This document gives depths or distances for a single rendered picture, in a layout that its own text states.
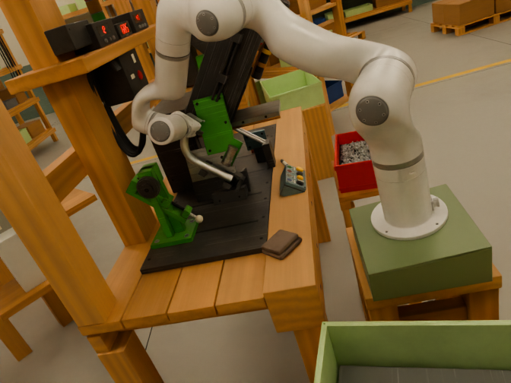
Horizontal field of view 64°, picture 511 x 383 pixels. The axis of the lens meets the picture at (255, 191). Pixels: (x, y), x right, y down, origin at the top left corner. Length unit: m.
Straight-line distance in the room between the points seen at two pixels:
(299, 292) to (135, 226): 0.70
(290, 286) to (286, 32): 0.61
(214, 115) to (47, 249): 0.74
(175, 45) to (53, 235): 0.57
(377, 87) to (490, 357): 0.55
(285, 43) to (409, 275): 0.60
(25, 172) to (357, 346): 0.85
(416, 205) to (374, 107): 0.31
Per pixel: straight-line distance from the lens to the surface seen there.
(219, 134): 1.55
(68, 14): 10.62
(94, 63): 1.29
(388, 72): 0.89
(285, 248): 1.18
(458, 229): 1.09
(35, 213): 1.13
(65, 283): 1.23
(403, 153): 0.98
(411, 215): 1.07
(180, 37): 1.10
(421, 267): 1.03
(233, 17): 0.94
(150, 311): 1.23
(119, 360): 1.40
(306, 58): 0.94
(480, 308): 1.19
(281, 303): 1.11
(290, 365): 2.09
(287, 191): 1.46
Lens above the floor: 1.60
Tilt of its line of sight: 27 degrees down
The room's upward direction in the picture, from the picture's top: 18 degrees counter-clockwise
